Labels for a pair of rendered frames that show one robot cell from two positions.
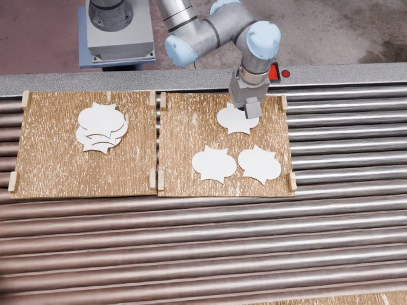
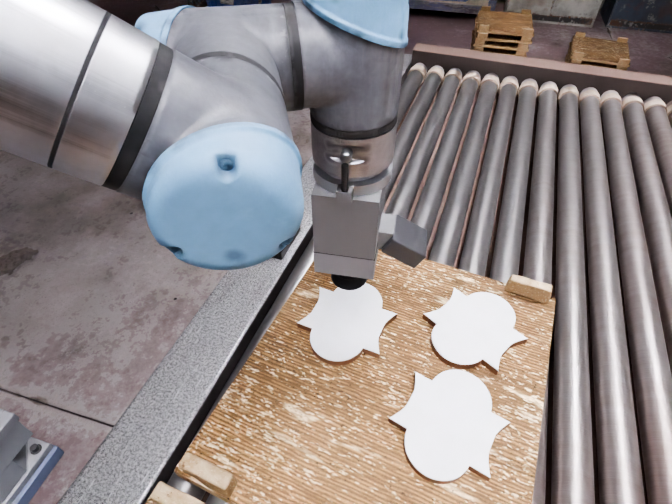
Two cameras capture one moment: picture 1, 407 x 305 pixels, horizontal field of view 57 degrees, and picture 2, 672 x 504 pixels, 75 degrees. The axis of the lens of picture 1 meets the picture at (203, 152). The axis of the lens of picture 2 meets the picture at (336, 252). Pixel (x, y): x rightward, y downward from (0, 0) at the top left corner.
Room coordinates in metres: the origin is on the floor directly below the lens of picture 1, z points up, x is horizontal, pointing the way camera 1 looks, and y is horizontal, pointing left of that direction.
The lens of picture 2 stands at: (0.41, 0.21, 1.43)
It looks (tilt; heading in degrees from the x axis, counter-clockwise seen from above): 45 degrees down; 304
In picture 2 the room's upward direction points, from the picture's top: straight up
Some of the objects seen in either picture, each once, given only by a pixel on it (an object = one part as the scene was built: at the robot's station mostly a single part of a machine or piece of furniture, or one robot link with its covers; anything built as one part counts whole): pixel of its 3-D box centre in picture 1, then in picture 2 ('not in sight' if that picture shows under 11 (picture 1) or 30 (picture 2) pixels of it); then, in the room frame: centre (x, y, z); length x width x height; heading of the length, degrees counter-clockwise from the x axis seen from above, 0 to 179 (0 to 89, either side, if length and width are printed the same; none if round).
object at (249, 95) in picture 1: (250, 92); (372, 212); (0.57, -0.10, 1.14); 0.12 x 0.09 x 0.16; 24
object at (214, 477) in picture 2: (163, 101); (207, 473); (0.60, 0.15, 0.95); 0.06 x 0.02 x 0.03; 10
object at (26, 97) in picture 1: (26, 100); not in sight; (0.52, 0.57, 0.95); 0.06 x 0.02 x 0.03; 12
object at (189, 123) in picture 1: (225, 143); (392, 374); (0.50, -0.06, 0.93); 0.41 x 0.35 x 0.02; 100
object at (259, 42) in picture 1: (260, 47); (351, 51); (0.59, -0.09, 1.29); 0.09 x 0.08 x 0.11; 45
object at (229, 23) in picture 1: (228, 23); (224, 73); (0.65, -0.01, 1.29); 0.11 x 0.11 x 0.08; 45
